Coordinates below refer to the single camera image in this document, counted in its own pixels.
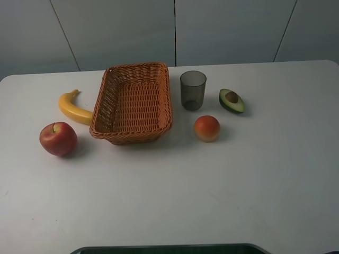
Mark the yellow banana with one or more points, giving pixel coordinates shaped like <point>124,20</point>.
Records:
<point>72,111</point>

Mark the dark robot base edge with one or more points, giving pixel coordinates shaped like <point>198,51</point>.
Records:
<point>178,249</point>

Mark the brown wicker basket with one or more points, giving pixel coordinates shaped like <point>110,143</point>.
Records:
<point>133,104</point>

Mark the orange red peach fruit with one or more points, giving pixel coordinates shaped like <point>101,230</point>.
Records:
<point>207,128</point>

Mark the grey translucent plastic cup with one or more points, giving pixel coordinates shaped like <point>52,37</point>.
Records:
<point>193,85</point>

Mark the halved avocado with pit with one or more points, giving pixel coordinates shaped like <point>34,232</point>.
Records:
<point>231,101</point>

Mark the red apple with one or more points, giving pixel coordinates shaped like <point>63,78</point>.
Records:
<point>58,139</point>

